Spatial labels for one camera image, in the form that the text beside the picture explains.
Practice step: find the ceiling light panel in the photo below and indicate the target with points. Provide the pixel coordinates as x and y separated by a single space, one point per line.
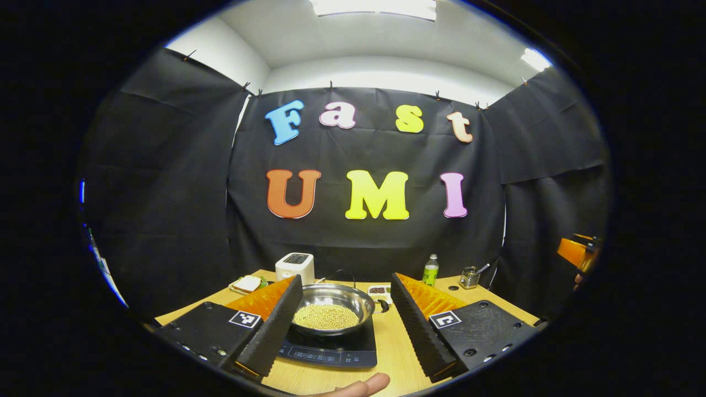
372 8
536 59

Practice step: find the black backdrop cloth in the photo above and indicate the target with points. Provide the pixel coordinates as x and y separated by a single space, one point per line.
165 193

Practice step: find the steel pot with soybeans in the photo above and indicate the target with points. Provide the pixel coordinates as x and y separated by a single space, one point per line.
331 317

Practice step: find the small green plate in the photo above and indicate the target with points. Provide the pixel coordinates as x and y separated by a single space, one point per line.
264 283

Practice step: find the green label drink bottle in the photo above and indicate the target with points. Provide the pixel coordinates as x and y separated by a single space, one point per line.
431 274

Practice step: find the white divided bean dish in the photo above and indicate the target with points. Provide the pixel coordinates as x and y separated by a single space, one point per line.
378 289

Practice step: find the white toaster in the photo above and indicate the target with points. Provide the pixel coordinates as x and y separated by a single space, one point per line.
295 270

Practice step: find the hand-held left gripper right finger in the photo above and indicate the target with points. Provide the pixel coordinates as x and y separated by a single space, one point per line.
416 331

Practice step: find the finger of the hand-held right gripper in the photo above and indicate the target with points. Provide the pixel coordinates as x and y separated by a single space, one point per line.
571 251

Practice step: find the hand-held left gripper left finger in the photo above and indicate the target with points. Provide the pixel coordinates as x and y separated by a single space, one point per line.
273 331

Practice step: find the black induction cooktop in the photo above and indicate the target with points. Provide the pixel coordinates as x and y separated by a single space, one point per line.
331 353

